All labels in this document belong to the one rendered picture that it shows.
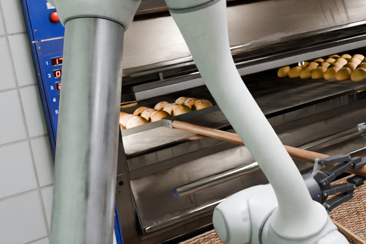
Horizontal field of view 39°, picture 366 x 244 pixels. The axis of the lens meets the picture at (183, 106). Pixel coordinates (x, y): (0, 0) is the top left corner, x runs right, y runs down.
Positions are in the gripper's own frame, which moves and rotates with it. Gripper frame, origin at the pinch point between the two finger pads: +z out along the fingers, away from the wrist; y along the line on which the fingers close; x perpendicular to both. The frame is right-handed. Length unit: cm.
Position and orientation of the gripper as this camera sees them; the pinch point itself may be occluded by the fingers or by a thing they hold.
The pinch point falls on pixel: (360, 169)
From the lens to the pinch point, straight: 131.5
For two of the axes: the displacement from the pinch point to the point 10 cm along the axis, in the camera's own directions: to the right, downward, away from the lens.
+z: 8.5, -2.2, 4.7
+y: 1.5, 9.7, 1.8
